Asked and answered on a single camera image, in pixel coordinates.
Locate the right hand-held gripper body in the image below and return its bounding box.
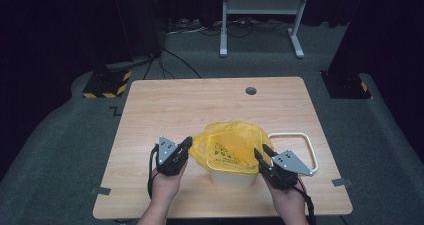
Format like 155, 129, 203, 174
262, 148, 315, 191

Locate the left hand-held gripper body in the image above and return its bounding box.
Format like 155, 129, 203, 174
154, 135, 190, 177

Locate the yellow plastic trash bag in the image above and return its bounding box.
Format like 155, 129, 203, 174
188, 120, 275, 177

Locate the white bin rim ring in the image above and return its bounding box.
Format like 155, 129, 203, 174
267, 131, 320, 175

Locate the cream plastic bin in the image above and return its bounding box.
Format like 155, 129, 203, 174
207, 169, 260, 190

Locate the person's left hand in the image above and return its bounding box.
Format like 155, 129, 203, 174
150, 161, 190, 207

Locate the person's right hand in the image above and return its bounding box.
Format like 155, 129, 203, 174
265, 176, 307, 217

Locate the grey tape piece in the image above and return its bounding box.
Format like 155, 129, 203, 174
331, 177, 354, 188
91, 186, 112, 197

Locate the black yellow striped stand base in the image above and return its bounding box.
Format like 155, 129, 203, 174
82, 69, 133, 99
320, 70, 373, 100

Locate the grey metal stand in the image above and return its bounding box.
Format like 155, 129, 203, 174
218, 0, 313, 59

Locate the left hand-held gripper cable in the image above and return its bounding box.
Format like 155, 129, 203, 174
147, 143, 160, 200

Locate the hand-held gripper cable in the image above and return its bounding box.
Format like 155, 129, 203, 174
147, 143, 160, 200
294, 177, 317, 225

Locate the right hand-held gripper cable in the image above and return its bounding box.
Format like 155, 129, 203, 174
294, 177, 317, 225

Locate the black floor cable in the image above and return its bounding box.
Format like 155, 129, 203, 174
143, 46, 203, 80

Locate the bundle of floor cables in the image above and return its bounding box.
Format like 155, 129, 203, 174
165, 17, 292, 39

